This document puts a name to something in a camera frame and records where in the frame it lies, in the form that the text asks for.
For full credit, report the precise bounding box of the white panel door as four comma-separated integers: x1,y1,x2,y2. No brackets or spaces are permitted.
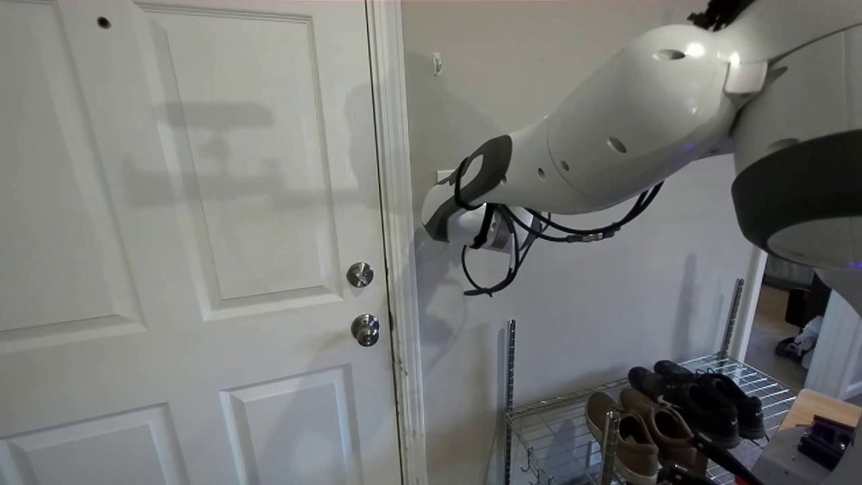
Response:
0,0,400,485

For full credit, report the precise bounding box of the wooden table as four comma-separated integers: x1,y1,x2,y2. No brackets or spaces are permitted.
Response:
779,386,862,433

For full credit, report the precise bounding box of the black looped cable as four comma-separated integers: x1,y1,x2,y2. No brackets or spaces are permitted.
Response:
458,202,524,299

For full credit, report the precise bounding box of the chrome wire shoe rack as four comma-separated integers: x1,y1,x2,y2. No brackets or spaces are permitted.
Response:
488,278,797,485

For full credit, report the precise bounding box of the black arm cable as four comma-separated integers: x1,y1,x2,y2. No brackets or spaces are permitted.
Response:
496,180,668,249

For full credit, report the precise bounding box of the small black box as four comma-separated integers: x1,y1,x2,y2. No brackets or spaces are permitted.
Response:
795,416,855,471

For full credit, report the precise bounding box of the silver door knob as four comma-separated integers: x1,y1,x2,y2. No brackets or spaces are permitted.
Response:
348,312,383,350

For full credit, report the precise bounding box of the silver deadbolt lock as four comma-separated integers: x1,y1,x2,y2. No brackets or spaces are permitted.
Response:
344,259,376,292

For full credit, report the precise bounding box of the white cabinet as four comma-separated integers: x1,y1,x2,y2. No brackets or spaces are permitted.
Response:
803,286,862,404

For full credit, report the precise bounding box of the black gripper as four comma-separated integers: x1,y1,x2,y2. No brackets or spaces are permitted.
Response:
419,184,496,250

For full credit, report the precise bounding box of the white door frame trim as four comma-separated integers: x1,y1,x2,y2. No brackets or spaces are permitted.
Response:
361,0,430,485

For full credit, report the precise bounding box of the dark background furniture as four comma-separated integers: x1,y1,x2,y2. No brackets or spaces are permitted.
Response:
761,254,828,332

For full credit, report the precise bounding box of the black shoe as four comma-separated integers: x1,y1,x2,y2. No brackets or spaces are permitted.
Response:
652,359,768,443
628,360,744,452

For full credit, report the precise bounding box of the tan suede shoe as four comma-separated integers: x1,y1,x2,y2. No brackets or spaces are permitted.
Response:
585,387,664,485
616,386,707,480

